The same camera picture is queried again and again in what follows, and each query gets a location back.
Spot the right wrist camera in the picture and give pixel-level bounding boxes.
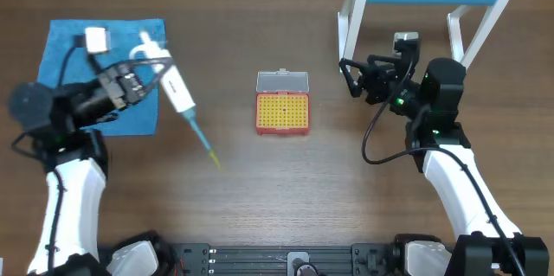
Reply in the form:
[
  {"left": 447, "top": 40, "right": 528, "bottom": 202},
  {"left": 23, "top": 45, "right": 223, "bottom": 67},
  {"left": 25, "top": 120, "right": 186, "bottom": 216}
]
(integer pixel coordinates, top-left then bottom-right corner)
[{"left": 392, "top": 31, "right": 421, "bottom": 52}]

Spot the red and yellow tip box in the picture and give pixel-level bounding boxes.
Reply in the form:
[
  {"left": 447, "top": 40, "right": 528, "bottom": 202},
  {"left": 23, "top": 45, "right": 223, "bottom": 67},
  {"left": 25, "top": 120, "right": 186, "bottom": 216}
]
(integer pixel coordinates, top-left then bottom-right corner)
[{"left": 254, "top": 67, "right": 312, "bottom": 136}]

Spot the blue cloth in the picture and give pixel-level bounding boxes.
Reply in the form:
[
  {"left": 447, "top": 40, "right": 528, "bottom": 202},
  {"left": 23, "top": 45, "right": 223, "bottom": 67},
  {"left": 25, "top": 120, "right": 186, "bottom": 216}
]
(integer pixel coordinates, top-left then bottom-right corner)
[{"left": 36, "top": 17, "right": 168, "bottom": 138}]

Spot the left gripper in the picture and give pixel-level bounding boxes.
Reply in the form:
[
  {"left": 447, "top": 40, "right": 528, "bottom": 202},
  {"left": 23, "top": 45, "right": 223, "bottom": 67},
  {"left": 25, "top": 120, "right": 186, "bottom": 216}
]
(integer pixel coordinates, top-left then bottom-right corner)
[{"left": 97, "top": 56, "right": 173, "bottom": 111}]

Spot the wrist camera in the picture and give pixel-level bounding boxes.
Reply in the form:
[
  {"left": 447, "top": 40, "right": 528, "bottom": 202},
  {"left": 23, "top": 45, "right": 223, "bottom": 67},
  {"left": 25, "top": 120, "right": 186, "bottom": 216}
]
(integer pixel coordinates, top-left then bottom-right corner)
[
  {"left": 84, "top": 27, "right": 112, "bottom": 55},
  {"left": 392, "top": 31, "right": 421, "bottom": 52}
]

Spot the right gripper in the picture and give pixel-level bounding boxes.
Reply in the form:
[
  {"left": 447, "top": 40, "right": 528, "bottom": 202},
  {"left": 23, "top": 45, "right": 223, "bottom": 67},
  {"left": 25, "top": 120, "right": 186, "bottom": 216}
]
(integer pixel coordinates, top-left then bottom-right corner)
[{"left": 338, "top": 53, "right": 408, "bottom": 105}]

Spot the black cable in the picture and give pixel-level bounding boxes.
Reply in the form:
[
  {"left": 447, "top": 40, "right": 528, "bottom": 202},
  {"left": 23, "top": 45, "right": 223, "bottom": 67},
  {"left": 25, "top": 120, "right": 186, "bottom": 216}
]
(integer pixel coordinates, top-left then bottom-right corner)
[
  {"left": 10, "top": 35, "right": 87, "bottom": 163},
  {"left": 361, "top": 50, "right": 438, "bottom": 165}
]

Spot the white pipette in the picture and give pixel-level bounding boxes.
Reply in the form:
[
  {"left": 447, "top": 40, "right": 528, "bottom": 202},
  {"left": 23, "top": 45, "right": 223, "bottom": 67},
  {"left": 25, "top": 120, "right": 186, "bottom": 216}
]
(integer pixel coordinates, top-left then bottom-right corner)
[{"left": 128, "top": 30, "right": 222, "bottom": 170}]

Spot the mounting rail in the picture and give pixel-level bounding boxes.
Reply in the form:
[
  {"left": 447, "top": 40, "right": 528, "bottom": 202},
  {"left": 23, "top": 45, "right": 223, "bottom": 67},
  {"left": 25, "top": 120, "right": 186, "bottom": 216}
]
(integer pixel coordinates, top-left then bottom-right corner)
[{"left": 171, "top": 243, "right": 397, "bottom": 276}]

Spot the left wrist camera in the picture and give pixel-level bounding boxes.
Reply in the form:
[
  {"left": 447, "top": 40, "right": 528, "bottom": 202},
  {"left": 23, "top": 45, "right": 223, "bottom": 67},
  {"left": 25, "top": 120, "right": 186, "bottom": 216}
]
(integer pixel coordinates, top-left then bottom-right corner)
[{"left": 84, "top": 27, "right": 112, "bottom": 55}]

